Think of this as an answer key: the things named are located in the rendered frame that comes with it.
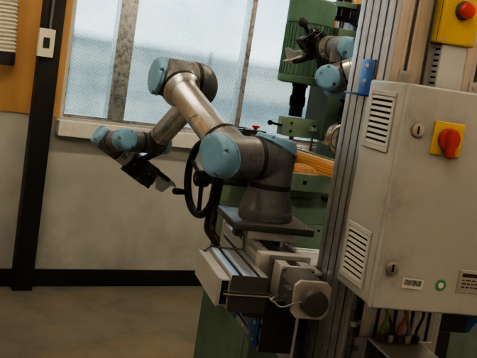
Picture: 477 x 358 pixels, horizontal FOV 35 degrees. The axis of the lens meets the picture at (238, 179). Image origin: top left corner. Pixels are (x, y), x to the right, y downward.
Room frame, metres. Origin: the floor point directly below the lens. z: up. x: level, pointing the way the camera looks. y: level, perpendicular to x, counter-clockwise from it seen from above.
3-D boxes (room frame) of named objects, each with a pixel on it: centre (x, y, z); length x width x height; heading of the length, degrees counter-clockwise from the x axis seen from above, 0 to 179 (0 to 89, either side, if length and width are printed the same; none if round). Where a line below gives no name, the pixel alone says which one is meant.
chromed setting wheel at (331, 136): (2.81, -0.35, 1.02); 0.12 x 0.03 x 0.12; 117
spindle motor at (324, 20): (2.86, -0.17, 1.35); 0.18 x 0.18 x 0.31
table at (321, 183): (2.82, -0.07, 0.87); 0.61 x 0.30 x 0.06; 27
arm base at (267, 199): (2.07, -0.09, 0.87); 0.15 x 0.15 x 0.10
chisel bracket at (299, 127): (2.87, -0.19, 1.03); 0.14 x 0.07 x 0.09; 117
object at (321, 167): (2.80, -0.20, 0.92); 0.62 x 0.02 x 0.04; 27
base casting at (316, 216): (2.91, -0.28, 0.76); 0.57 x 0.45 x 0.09; 117
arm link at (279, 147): (2.07, -0.08, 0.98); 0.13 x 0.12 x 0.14; 124
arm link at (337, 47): (2.43, -0.27, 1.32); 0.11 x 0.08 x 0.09; 27
